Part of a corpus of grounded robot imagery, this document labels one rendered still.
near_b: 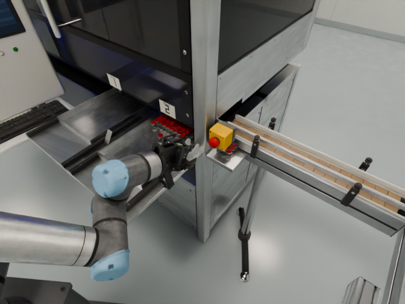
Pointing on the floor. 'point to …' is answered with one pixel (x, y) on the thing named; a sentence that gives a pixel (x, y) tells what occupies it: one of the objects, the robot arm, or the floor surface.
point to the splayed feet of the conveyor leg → (243, 247)
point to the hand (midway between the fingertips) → (194, 153)
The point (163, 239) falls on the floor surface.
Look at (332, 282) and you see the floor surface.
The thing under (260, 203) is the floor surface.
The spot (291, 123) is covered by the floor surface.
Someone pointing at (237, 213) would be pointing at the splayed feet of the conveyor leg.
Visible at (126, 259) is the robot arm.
